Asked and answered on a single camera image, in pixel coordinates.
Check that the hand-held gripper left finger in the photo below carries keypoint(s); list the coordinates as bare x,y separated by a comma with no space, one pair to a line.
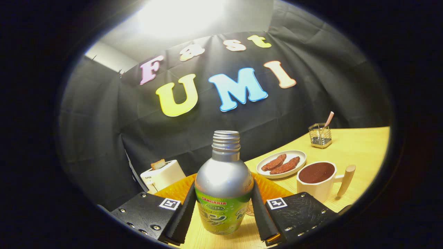
183,218

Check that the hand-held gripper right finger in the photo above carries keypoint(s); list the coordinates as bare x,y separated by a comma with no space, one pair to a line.
263,218

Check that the round cork coaster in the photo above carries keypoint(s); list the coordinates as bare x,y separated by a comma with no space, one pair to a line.
250,209

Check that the silver bottle with green label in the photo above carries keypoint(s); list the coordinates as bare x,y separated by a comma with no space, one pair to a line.
223,180

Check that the white toaster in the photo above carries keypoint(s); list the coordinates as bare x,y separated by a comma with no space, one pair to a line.
166,176

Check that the brown sausage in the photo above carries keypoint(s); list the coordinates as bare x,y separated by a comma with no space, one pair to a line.
274,162
285,166

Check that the toast slice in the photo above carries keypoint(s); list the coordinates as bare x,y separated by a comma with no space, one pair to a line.
158,164

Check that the white oval plate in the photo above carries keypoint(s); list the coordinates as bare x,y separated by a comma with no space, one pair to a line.
297,155

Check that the wooden table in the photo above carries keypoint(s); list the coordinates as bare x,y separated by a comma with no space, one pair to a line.
360,152

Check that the striped straw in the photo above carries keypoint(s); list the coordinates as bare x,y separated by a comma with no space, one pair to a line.
329,119

